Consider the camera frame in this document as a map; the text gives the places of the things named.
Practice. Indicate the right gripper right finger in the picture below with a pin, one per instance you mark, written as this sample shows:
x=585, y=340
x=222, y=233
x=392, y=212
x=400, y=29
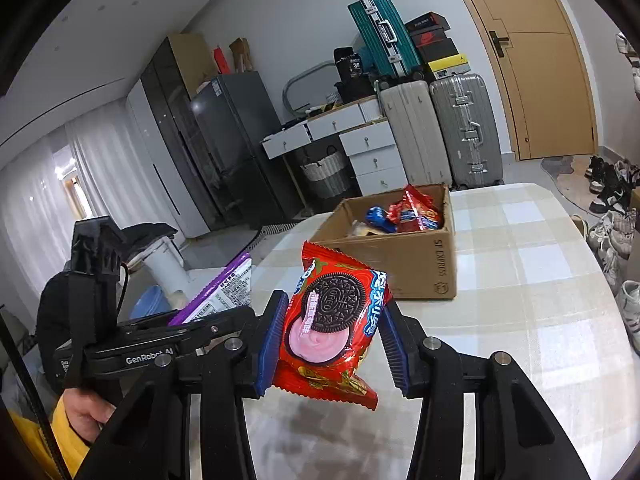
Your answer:
x=516, y=434

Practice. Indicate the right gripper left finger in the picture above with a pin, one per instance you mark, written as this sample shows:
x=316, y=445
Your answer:
x=148, y=435

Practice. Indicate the purple snack bag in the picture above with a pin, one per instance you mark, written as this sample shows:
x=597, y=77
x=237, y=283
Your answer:
x=230, y=289

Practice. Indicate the red Oreo pack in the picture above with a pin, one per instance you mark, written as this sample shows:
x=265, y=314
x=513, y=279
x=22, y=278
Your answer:
x=328, y=327

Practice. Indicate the blue Oreo pack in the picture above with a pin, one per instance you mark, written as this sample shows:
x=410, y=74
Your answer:
x=381, y=219

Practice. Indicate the red chip bag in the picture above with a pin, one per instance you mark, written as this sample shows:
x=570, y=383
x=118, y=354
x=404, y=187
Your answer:
x=415, y=212

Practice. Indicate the person's left hand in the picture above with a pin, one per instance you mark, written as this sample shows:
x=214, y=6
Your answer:
x=87, y=412

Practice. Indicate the checkered tablecloth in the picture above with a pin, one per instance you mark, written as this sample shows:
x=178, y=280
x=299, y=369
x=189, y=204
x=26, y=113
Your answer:
x=528, y=285

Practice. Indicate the cardboard SF box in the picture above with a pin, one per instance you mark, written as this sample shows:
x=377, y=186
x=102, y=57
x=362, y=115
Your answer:
x=420, y=265

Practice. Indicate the woven laundry basket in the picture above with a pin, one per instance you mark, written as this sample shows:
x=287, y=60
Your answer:
x=327, y=176

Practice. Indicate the black refrigerator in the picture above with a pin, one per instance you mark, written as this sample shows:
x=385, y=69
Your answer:
x=235, y=114

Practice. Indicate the white drawer desk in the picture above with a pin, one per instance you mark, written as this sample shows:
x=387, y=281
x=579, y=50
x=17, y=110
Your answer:
x=366, y=138

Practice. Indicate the black bag on desk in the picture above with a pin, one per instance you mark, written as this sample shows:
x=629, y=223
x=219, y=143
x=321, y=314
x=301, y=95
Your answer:
x=355, y=83

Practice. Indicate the beige suitcase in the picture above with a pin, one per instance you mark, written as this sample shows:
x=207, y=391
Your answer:
x=409, y=110

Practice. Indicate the silver suitcase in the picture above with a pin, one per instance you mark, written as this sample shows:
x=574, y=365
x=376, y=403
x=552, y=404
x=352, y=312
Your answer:
x=469, y=130

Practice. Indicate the teal suitcase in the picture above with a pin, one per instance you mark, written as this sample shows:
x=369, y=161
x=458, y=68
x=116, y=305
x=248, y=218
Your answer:
x=384, y=34

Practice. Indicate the stacked shoe boxes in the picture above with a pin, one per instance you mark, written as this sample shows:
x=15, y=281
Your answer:
x=435, y=48

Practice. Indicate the wooden door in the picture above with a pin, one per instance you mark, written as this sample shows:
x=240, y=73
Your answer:
x=541, y=76

